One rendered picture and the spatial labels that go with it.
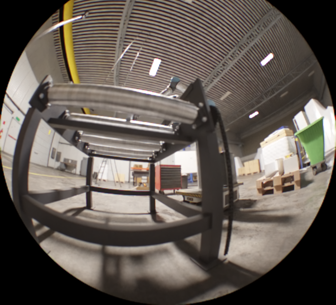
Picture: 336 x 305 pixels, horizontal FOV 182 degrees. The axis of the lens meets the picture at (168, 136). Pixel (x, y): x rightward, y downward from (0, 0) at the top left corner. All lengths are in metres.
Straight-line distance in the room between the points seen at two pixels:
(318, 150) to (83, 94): 2.90
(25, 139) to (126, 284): 0.75
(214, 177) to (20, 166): 0.88
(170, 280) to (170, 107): 0.83
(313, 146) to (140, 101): 2.60
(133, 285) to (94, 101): 0.82
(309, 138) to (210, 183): 2.25
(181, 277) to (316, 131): 2.51
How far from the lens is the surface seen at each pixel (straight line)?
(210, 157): 0.49
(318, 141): 2.52
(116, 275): 0.68
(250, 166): 8.93
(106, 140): 1.00
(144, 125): 0.72
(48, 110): 0.76
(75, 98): 0.53
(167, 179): 3.21
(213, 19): 8.43
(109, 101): 0.46
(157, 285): 0.62
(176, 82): 1.54
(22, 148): 0.63
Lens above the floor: 0.53
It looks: 22 degrees up
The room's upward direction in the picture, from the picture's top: 1 degrees counter-clockwise
